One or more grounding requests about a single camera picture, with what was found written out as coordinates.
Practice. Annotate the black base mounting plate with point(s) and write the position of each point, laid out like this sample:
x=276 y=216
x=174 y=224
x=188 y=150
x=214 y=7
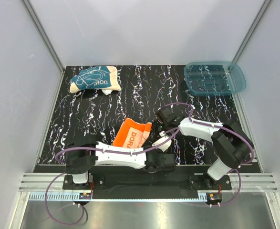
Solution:
x=126 y=183

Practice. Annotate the aluminium rail frame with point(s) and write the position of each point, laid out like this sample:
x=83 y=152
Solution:
x=249 y=182

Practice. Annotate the blue transparent plastic tray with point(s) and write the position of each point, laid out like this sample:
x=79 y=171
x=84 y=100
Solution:
x=214 y=78

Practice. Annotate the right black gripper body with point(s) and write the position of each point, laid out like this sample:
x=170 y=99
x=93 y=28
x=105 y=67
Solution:
x=158 y=127

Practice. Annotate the orange Doraemon towel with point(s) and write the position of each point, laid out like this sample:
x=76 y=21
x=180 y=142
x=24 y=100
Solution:
x=132 y=134

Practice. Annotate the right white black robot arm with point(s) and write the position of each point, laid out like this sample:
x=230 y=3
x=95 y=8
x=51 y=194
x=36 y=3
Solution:
x=231 y=144

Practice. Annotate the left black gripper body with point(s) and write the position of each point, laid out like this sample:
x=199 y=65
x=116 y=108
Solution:
x=160 y=151

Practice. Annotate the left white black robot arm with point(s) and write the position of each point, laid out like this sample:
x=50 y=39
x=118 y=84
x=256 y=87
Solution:
x=85 y=154

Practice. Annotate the teal Doraemon towel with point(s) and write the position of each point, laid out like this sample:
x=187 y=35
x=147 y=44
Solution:
x=104 y=78

